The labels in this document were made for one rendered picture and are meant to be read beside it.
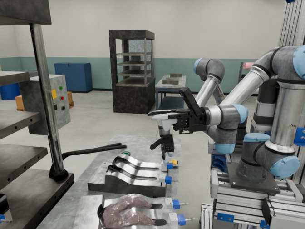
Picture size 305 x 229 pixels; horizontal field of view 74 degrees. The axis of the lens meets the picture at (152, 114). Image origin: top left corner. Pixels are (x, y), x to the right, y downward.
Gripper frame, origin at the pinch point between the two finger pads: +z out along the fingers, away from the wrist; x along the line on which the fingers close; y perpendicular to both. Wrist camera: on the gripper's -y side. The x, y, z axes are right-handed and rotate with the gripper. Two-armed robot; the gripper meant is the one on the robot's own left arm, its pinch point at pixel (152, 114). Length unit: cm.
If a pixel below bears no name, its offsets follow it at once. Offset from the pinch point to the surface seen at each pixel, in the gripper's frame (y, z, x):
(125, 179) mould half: 49, 8, 49
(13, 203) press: 60, 75, 58
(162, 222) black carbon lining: 59, -7, 19
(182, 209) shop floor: 131, -55, 119
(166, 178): 50, -17, 44
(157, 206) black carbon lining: 57, -8, 30
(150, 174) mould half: 50, -8, 53
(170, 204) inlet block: 54, -14, 26
